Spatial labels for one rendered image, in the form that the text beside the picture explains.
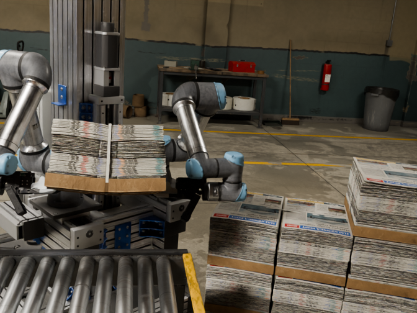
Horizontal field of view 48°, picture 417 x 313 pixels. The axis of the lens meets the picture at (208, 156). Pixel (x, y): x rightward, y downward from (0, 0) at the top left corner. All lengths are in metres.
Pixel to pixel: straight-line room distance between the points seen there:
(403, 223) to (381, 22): 7.69
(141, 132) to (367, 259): 1.04
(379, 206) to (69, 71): 1.42
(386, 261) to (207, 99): 0.97
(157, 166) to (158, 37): 6.85
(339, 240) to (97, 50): 1.30
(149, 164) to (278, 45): 7.28
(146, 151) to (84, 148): 0.20
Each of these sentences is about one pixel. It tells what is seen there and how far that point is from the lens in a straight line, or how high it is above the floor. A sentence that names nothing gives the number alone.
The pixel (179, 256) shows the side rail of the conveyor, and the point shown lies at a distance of 1.70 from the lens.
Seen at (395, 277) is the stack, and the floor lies 0.69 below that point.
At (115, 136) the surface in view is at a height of 1.21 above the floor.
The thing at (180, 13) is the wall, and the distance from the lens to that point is 8.38.
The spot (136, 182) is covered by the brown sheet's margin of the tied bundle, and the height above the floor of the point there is 1.07.
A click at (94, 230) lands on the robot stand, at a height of 0.75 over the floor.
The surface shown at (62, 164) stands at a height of 1.12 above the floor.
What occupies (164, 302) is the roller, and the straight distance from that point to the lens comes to 1.45.
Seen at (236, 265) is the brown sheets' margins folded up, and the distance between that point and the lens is 2.05.
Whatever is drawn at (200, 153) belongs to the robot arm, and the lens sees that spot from 1.74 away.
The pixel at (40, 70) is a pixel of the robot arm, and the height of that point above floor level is 1.39.
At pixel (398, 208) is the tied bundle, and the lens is 1.95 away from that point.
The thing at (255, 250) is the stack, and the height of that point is 0.70.
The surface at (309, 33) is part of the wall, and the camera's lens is 8.91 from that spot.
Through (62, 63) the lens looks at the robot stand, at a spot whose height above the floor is 1.38.
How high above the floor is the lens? 1.58
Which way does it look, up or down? 15 degrees down
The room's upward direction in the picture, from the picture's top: 4 degrees clockwise
